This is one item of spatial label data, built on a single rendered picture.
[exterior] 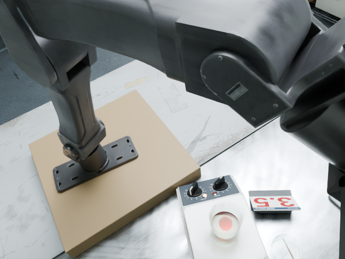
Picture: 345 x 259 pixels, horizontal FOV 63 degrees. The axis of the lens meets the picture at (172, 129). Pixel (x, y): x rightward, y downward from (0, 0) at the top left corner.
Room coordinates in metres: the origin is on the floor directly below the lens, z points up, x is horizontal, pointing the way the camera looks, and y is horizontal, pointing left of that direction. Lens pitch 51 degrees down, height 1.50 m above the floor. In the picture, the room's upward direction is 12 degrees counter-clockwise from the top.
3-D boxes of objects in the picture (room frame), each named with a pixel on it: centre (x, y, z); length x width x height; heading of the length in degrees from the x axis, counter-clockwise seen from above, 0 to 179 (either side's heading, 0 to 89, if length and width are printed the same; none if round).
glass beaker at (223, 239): (0.16, -0.06, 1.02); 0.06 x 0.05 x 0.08; 97
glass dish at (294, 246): (0.13, -0.16, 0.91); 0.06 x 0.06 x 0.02
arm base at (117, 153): (0.39, 0.20, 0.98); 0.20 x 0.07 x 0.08; 105
